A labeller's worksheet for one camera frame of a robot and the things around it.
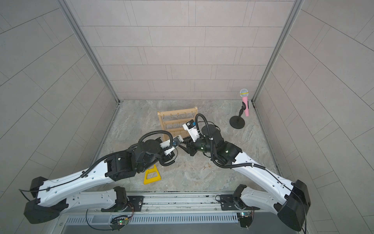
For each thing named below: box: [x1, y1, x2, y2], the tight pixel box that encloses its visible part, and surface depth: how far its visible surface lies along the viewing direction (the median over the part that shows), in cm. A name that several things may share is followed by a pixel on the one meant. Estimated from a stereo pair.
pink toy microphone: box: [239, 88, 250, 117], surface depth 88 cm
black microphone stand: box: [229, 101, 246, 130], surface depth 104 cm
